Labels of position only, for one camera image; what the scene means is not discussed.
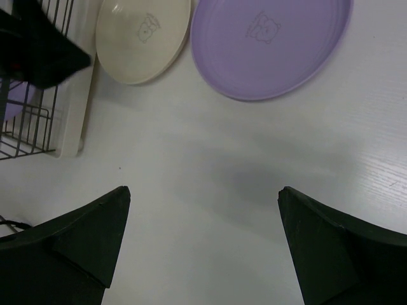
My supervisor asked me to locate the purple plate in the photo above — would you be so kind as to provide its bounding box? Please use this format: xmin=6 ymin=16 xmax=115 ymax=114
xmin=3 ymin=80 xmax=36 ymax=121
xmin=190 ymin=1 xmax=354 ymax=102

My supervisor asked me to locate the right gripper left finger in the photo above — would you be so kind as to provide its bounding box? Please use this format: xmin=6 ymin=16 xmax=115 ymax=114
xmin=1 ymin=186 xmax=130 ymax=304

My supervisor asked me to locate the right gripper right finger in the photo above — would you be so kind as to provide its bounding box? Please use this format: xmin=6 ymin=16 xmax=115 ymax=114
xmin=278 ymin=187 xmax=406 ymax=304

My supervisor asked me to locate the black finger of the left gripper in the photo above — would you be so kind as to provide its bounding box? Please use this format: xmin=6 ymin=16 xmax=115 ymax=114
xmin=1 ymin=1 xmax=92 ymax=89

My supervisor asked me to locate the cream plate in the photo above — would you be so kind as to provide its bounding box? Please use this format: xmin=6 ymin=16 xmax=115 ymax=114
xmin=95 ymin=0 xmax=193 ymax=85

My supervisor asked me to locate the cream drip tray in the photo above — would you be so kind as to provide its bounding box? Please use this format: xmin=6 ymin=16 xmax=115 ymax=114
xmin=37 ymin=1 xmax=102 ymax=158

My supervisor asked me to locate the black wire dish rack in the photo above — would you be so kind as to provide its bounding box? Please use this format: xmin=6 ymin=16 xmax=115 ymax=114
xmin=0 ymin=0 xmax=77 ymax=161

